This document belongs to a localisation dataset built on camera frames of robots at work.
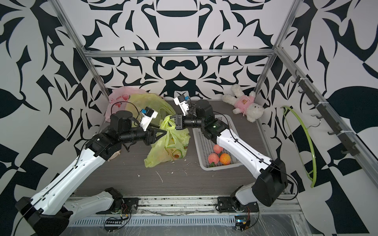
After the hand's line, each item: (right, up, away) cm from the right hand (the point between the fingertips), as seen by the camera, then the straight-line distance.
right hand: (164, 120), depth 65 cm
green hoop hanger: (+61, -23, -5) cm, 65 cm away
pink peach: (+28, -18, +24) cm, 41 cm away
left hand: (-1, -3, +2) cm, 4 cm away
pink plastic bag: (-41, +14, +45) cm, 63 cm away
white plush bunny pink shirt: (+51, +10, +43) cm, 67 cm away
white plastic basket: (+21, -18, +29) cm, 40 cm away
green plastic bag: (+3, -11, +1) cm, 12 cm away
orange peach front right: (+31, -22, +20) cm, 43 cm away
